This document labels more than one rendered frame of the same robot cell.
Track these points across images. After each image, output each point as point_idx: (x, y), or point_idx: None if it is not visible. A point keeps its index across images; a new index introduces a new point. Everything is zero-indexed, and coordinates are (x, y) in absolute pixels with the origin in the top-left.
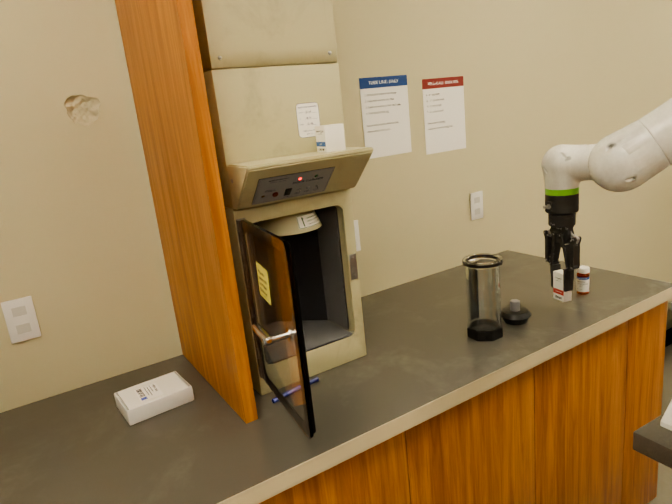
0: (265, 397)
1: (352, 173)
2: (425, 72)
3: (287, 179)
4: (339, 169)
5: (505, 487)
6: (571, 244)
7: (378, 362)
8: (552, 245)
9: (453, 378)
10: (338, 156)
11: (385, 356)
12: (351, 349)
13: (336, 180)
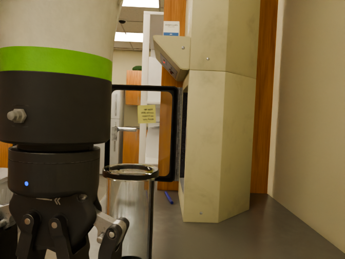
0: (174, 193)
1: (168, 57)
2: None
3: (163, 62)
4: (163, 54)
5: None
6: (13, 225)
7: (164, 221)
8: (87, 255)
9: (94, 230)
10: (154, 45)
11: (169, 225)
12: (182, 206)
13: (171, 63)
